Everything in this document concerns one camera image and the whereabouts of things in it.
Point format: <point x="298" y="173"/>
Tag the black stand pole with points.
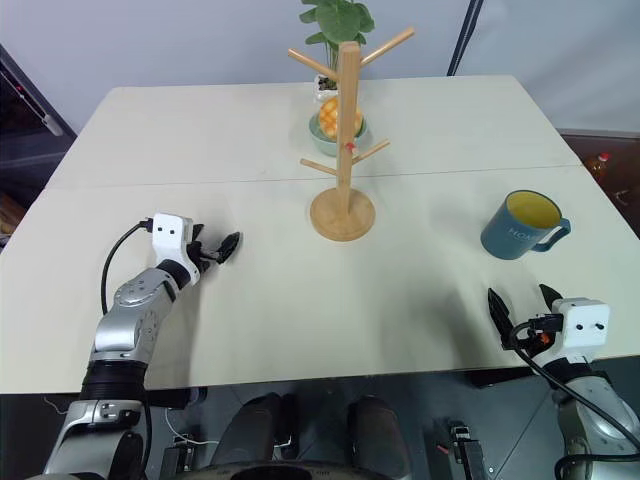
<point x="462" y="37"/>

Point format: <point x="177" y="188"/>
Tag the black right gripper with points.
<point x="525" y="341"/>

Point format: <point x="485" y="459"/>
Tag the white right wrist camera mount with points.
<point x="585" y="322"/>

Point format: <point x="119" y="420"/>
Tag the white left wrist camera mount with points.
<point x="170" y="235"/>

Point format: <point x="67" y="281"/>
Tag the blue mug yellow inside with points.
<point x="510" y="232"/>

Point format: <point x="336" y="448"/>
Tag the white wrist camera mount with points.
<point x="585" y="322"/>
<point x="170" y="235"/>

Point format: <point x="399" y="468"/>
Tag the dark cabinet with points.
<point x="25" y="145"/>

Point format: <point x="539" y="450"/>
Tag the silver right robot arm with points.
<point x="595" y="415"/>

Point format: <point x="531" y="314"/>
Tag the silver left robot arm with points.
<point x="125" y="325"/>

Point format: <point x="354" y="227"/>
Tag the light green bowl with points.
<point x="325" y="145"/>

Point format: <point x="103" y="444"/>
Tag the black table frame bracket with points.
<point x="465" y="447"/>

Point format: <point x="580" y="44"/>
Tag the orange bottle red cap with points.
<point x="601" y="164"/>

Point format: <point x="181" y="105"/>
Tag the yellow pineapple bun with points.
<point x="329" y="117"/>

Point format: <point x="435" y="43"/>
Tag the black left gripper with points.
<point x="203" y="253"/>

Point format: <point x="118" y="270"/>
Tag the dark rounded shape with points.
<point x="250" y="432"/>
<point x="377" y="432"/>

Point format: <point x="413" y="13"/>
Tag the green plant in white pot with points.
<point x="340" y="20"/>

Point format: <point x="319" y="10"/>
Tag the wooden mug tree stand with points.
<point x="348" y="125"/>

